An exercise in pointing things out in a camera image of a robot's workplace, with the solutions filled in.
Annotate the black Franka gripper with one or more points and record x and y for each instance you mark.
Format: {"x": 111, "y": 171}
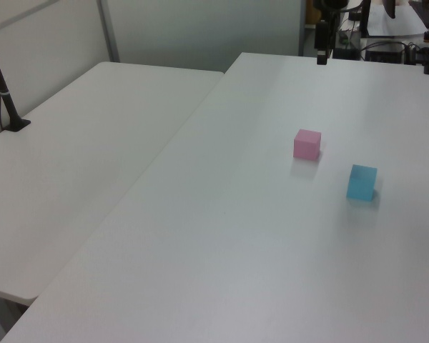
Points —
{"x": 334, "y": 3}

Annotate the blue cube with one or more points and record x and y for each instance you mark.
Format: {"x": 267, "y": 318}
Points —
{"x": 360, "y": 184}

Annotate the pink cube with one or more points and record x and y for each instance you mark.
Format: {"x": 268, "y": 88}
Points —
{"x": 306, "y": 144}

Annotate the yellow wooden board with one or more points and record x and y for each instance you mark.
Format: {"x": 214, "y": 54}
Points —
{"x": 310, "y": 12}

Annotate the small black box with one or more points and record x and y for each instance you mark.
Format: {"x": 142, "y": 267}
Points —
{"x": 345, "y": 53}

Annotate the black monitor stand pole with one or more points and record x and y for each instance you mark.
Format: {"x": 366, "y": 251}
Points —
{"x": 364, "y": 18}

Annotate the black electronics box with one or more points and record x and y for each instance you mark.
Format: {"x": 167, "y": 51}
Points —
{"x": 384, "y": 53}

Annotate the white paper sheet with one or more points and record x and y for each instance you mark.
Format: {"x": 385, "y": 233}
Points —
{"x": 397, "y": 18}

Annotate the black keyboard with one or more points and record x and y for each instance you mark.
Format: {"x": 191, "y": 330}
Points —
{"x": 423, "y": 12}

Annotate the grey partition post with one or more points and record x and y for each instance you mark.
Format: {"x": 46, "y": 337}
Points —
{"x": 302, "y": 28}

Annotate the black camera stand pole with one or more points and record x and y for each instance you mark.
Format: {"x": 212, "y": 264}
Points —
{"x": 1, "y": 85}

